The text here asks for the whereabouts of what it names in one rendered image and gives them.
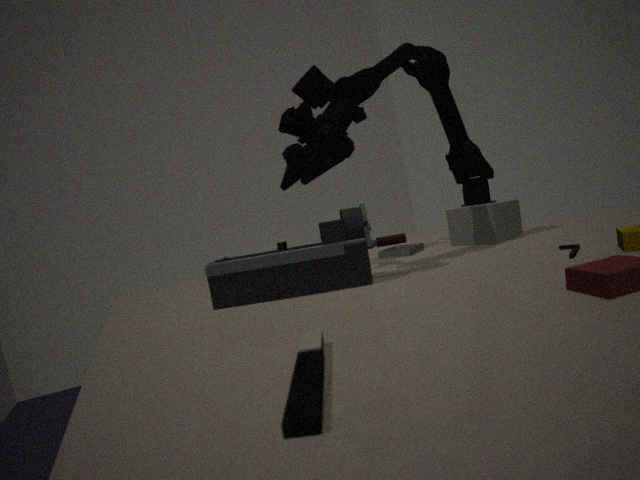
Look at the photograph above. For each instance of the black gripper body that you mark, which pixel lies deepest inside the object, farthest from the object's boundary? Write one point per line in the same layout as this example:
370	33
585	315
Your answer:
332	130

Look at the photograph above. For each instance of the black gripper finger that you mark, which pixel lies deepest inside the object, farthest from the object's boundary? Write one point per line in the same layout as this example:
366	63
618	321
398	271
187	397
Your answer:
293	172
323	158

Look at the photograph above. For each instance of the olive yellow block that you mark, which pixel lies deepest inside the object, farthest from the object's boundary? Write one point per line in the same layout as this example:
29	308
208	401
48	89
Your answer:
629	238

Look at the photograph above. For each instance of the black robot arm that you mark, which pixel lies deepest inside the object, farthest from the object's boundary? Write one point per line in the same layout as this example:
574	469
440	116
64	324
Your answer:
431	70

